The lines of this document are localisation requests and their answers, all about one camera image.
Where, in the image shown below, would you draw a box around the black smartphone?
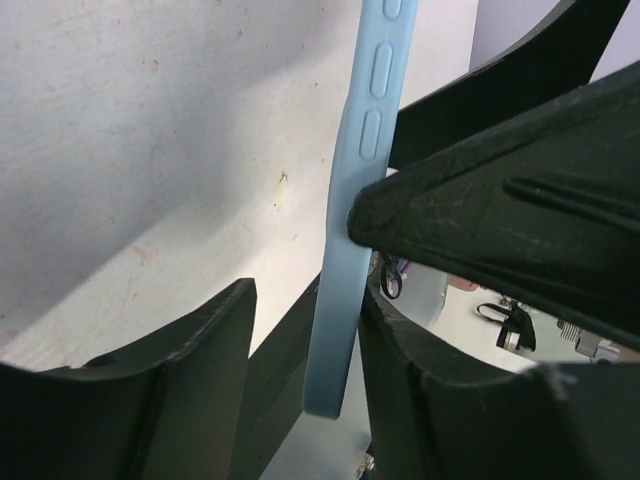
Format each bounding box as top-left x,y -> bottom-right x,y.
227,278 -> 319,480

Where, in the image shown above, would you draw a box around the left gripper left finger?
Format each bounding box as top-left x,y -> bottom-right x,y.
1,279 -> 257,479

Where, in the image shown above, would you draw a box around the light blue phone case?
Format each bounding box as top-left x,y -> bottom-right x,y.
302,0 -> 411,419

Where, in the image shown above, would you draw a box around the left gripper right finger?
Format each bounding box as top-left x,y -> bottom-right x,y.
359,290 -> 639,479

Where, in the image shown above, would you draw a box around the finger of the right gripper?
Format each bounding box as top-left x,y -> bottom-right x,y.
389,0 -> 629,169
348,74 -> 639,345

